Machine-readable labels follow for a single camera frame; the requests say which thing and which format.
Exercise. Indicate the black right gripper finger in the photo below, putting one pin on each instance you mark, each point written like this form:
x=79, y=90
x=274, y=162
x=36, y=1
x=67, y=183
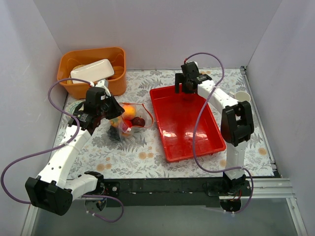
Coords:
x=190, y=87
x=178, y=80

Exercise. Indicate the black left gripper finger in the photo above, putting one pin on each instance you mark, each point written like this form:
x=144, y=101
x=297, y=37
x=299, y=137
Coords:
x=93, y=124
x=112, y=108

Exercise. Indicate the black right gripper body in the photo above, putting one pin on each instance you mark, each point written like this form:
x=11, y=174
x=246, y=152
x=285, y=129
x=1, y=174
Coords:
x=182, y=84

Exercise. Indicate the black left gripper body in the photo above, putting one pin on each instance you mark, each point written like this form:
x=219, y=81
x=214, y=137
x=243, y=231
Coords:
x=113, y=111

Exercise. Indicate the peach fruit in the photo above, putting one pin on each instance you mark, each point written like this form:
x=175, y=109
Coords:
x=129, y=112

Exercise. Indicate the wrinkled red fruit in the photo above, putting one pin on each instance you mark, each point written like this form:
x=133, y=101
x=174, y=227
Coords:
x=126, y=125

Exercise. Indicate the clear zip bag orange zipper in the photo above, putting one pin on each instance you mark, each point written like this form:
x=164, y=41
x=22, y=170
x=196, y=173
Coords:
x=141, y=111

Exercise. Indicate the dark grape bunch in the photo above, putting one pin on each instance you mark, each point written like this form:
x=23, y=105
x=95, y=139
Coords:
x=114, y=134

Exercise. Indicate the red plastic tray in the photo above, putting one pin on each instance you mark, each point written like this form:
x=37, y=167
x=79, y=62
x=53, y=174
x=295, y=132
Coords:
x=176, y=120

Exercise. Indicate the orange red tomato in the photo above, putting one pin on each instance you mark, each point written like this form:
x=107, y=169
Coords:
x=115, y=122

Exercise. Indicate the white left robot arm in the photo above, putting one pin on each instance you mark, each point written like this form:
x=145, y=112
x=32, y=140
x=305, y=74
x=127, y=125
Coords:
x=51, y=190

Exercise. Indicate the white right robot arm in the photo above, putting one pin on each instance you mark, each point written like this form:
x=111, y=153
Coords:
x=236, y=121

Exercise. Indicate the orange plastic tub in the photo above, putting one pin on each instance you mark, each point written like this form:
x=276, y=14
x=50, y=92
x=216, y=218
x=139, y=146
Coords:
x=115, y=84

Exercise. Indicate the patterned small bowl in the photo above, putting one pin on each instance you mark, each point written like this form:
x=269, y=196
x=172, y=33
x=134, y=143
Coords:
x=71, y=107

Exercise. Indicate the white rectangular dish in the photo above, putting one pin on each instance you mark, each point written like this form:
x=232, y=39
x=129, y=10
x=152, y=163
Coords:
x=93, y=72

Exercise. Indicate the white mug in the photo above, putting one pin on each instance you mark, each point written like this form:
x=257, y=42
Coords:
x=241, y=96

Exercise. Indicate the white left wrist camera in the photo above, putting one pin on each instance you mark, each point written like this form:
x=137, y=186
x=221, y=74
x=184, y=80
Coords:
x=102, y=83

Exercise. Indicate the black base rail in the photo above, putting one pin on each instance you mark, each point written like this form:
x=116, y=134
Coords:
x=200, y=191

